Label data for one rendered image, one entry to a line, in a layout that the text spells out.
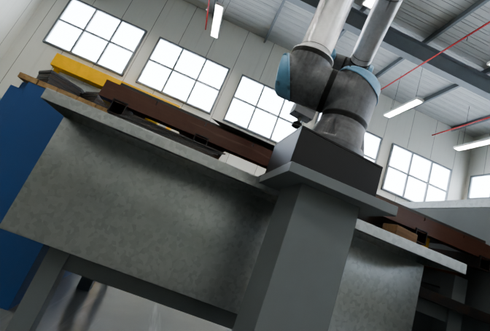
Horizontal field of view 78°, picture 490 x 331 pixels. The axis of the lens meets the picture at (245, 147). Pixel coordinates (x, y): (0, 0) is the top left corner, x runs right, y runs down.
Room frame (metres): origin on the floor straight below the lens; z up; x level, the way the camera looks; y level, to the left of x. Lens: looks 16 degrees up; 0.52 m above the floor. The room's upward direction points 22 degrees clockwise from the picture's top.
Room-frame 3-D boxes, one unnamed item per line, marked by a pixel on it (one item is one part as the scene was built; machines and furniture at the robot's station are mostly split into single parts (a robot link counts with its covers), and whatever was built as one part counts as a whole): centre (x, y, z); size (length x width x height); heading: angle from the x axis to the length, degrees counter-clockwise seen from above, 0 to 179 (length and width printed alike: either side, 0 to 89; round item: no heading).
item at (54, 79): (1.59, 0.80, 0.82); 0.80 x 0.40 x 0.06; 7
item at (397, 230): (1.01, -0.60, 0.70); 0.10 x 0.06 x 0.05; 108
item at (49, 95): (0.93, -0.10, 0.67); 1.30 x 0.20 x 0.03; 97
